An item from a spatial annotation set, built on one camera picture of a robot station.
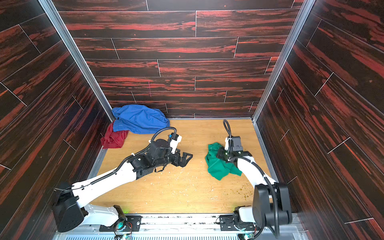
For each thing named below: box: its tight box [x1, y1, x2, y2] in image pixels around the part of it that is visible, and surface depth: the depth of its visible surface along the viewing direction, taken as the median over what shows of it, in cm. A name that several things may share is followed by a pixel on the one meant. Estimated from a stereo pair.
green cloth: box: [205, 142, 242, 181], surface depth 89 cm
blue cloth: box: [112, 104, 171, 135], surface depth 110 cm
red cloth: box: [100, 120, 129, 149], surface depth 107 cm
